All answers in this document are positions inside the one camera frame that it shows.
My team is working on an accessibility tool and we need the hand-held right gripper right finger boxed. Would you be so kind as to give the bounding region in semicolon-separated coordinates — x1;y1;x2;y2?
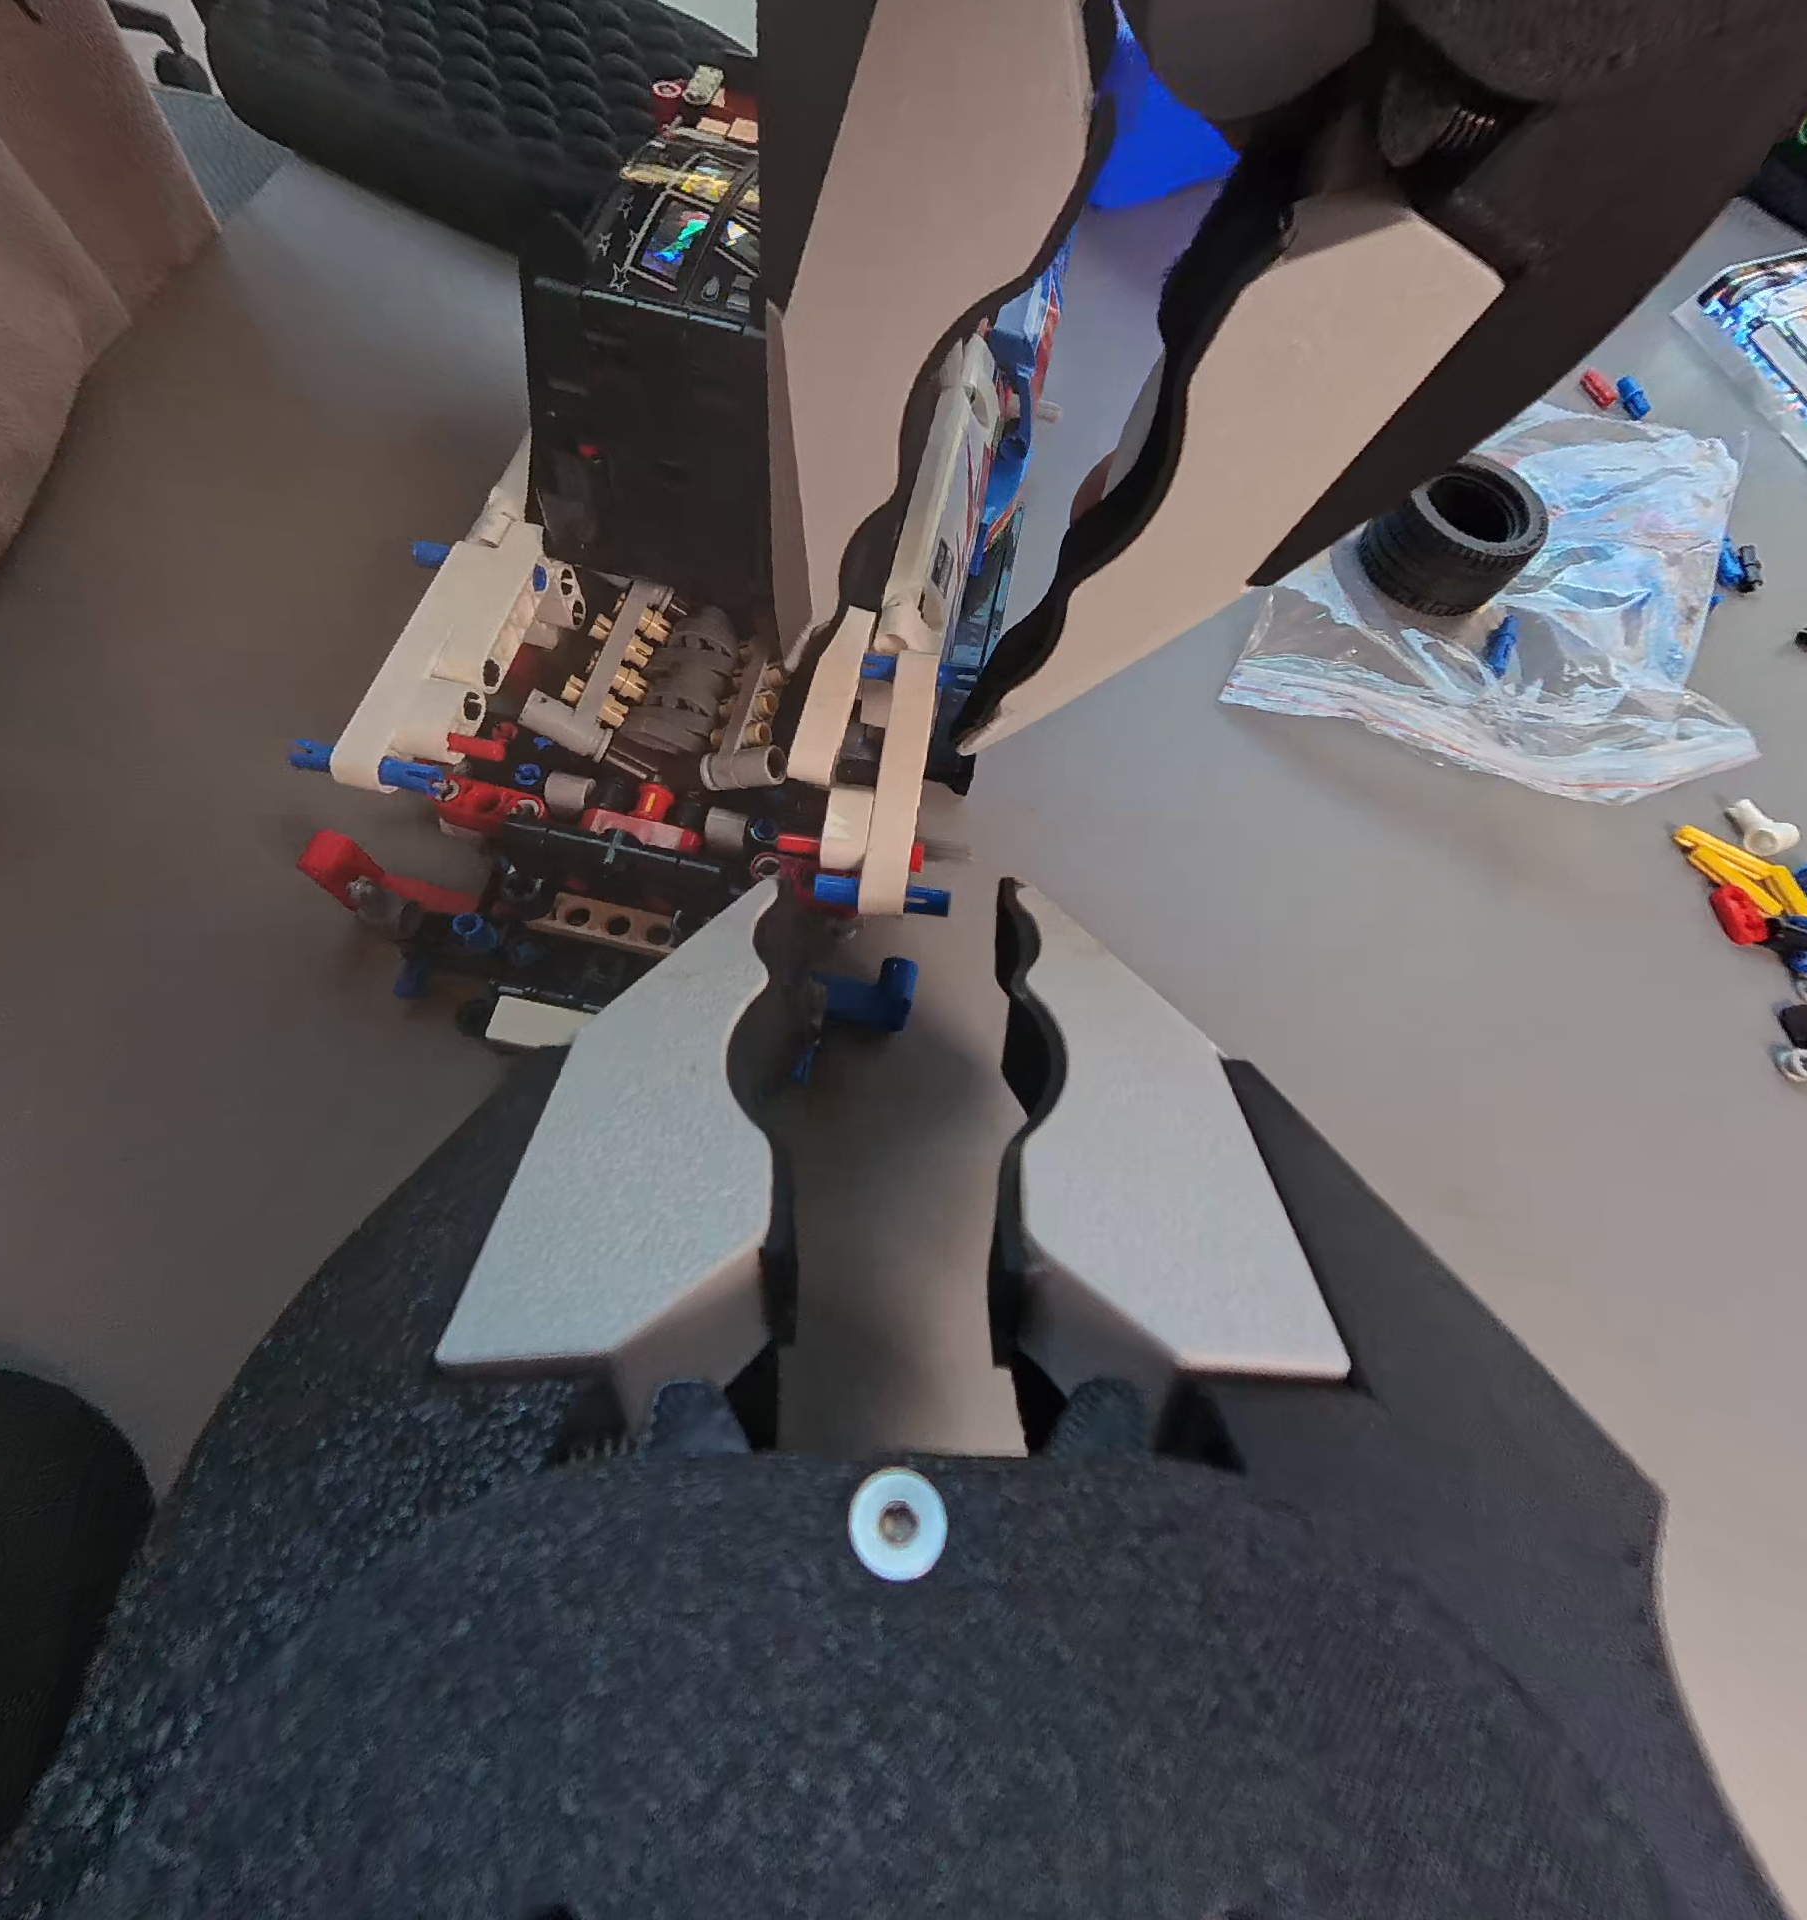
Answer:
993;878;1352;1442

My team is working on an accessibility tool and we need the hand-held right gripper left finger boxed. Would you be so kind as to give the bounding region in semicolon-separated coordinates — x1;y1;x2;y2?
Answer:
434;872;801;1442

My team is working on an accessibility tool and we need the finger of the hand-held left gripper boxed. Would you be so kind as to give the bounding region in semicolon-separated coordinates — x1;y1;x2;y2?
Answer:
953;142;1509;756
759;0;1120;665

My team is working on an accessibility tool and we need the brick-built toy race car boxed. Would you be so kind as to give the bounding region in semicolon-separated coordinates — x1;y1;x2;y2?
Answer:
288;66;1071;1052

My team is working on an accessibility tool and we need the white brick beam with pins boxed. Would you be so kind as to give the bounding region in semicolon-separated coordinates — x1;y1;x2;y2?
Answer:
814;598;953;918

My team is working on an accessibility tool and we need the grey desk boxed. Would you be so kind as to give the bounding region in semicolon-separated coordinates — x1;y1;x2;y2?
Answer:
0;148;1807;1920

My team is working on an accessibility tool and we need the black rubber toy tyre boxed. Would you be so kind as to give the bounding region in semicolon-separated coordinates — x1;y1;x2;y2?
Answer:
1357;461;1552;617

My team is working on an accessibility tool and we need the blue storage bin white label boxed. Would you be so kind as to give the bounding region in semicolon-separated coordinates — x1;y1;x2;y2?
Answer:
1090;0;1244;212

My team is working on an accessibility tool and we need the shiny printed booklet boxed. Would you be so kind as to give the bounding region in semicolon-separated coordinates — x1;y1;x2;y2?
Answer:
1666;233;1807;523

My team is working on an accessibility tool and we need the clear zip bag red seal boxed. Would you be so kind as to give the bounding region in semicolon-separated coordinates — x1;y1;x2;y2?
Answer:
1217;401;1761;805

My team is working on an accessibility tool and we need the black mesh chair pad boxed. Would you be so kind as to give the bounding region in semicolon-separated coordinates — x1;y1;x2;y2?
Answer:
195;0;762;250

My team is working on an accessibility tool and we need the cluster of mixed small bricks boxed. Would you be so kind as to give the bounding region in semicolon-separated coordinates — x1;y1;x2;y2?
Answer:
1670;821;1807;1084

